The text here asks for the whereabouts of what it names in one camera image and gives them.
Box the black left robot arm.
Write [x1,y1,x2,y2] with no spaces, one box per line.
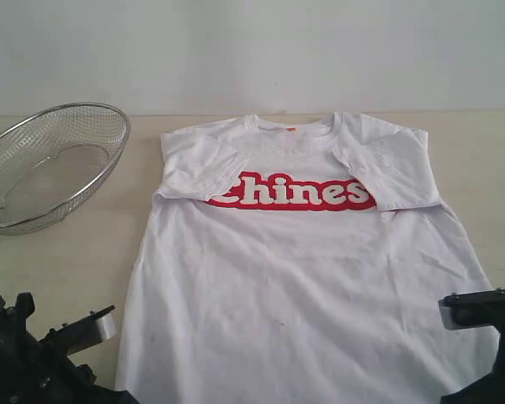
[0,292,137,403]

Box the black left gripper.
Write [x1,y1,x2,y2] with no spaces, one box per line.
[0,292,137,403]

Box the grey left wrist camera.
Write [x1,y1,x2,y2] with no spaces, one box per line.
[41,306,117,356]

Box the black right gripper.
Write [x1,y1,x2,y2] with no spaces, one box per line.
[440,328,505,404]

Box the white t-shirt red lettering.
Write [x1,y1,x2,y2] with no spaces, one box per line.
[115,112,497,403]

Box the round metal mesh basket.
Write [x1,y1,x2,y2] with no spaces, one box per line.
[0,102,130,235]

